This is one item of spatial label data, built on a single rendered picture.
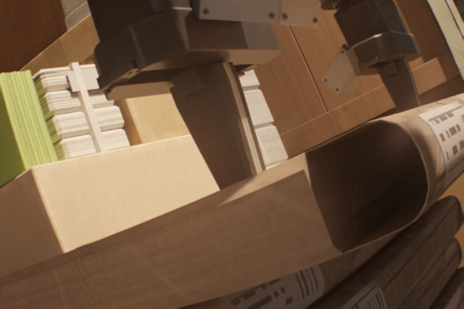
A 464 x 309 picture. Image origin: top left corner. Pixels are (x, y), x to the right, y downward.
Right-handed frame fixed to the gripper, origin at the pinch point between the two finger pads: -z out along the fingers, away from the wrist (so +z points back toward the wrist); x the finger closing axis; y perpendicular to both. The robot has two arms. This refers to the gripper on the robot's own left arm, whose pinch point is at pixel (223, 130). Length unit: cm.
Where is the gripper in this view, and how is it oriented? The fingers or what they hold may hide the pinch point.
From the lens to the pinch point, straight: 36.7
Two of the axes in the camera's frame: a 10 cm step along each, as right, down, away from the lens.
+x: -5.2, 1.0, -8.5
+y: 7.7, -3.8, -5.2
